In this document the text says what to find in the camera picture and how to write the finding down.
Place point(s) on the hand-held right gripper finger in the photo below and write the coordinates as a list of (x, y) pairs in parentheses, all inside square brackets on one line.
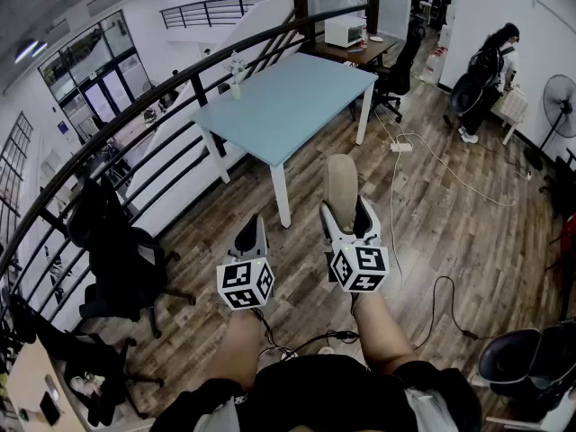
[(370, 223), (330, 225)]

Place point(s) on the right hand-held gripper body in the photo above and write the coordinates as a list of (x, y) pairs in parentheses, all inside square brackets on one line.
[(360, 266)]

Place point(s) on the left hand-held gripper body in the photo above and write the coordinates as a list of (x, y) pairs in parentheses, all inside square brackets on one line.
[(245, 284)]

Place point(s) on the tan cylindrical object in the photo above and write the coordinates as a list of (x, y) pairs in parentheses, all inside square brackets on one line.
[(341, 187)]

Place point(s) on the person's right forearm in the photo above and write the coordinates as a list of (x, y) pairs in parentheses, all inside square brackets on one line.
[(382, 331)]

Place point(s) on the person's left forearm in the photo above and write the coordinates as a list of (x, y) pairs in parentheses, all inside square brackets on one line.
[(236, 349)]

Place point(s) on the white power strip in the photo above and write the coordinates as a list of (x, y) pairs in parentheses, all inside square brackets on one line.
[(401, 147)]

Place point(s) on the person's white shoe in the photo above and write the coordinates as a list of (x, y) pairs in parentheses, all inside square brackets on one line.
[(326, 350)]

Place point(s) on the black mesh office chair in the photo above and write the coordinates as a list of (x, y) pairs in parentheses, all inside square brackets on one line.
[(117, 259)]

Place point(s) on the light blue table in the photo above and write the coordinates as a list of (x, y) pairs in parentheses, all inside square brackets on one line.
[(288, 101)]

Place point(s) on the person's black shirt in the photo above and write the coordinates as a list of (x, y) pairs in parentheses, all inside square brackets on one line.
[(324, 394)]

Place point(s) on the vase with white flowers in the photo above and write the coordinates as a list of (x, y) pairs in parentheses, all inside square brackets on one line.
[(236, 79)]

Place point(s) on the black high-back office chair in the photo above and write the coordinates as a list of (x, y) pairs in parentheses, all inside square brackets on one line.
[(402, 68)]

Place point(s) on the black round-back chair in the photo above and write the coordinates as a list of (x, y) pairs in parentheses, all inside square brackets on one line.
[(465, 95)]

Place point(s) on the black metal railing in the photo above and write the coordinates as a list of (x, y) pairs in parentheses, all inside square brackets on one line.
[(189, 79)]

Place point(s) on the white and red bag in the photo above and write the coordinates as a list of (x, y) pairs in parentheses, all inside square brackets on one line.
[(435, 65)]

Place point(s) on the dark wooden desk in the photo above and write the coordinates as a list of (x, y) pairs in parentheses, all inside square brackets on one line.
[(360, 52)]

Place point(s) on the black cluttered office chair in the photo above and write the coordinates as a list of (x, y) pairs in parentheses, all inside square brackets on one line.
[(85, 362)]

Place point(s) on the small white table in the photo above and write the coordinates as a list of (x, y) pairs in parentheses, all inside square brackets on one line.
[(515, 106)]

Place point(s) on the black and white chair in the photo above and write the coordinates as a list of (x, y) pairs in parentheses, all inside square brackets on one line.
[(526, 362)]

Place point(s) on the white microwave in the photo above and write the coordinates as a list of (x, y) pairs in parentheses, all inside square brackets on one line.
[(344, 32)]

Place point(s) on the black standing fan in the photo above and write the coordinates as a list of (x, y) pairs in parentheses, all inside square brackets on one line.
[(560, 101)]

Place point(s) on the light wooden desk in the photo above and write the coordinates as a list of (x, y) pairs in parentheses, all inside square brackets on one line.
[(31, 385)]

